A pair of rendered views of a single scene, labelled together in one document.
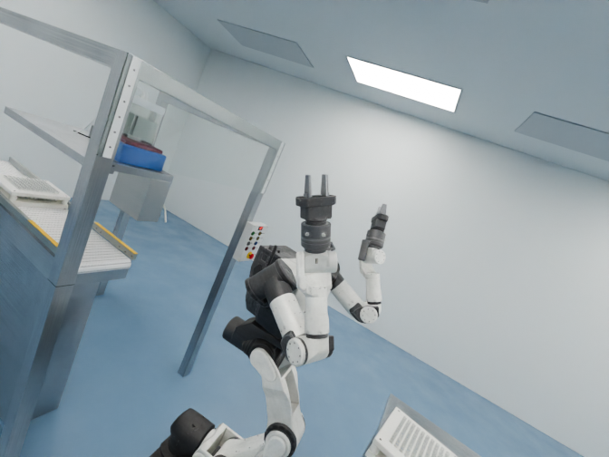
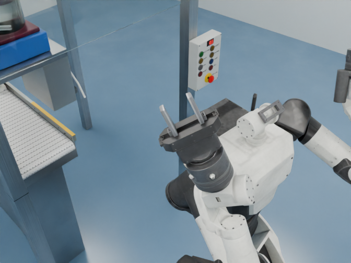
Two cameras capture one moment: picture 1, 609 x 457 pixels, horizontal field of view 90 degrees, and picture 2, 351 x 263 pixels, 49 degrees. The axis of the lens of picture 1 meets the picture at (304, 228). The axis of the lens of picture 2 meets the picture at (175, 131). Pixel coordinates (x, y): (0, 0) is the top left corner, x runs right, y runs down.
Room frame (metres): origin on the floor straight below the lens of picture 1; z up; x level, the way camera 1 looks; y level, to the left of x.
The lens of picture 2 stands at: (0.34, -0.17, 2.06)
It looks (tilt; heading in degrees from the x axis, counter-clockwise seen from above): 41 degrees down; 21
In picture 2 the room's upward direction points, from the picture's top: straight up
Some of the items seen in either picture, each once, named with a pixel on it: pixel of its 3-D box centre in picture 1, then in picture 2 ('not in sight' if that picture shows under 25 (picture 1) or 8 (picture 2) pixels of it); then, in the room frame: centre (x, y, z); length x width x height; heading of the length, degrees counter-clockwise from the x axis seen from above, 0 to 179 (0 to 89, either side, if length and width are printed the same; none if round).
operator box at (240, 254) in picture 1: (250, 241); (204, 60); (1.94, 0.29, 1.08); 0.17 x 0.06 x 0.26; 157
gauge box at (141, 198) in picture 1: (140, 191); (45, 73); (1.34, 0.76, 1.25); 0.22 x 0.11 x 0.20; 67
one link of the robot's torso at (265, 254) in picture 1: (286, 287); (234, 161); (1.23, -0.04, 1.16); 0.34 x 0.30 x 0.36; 153
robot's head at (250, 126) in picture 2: not in sight; (256, 123); (1.20, -0.09, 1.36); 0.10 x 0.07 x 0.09; 153
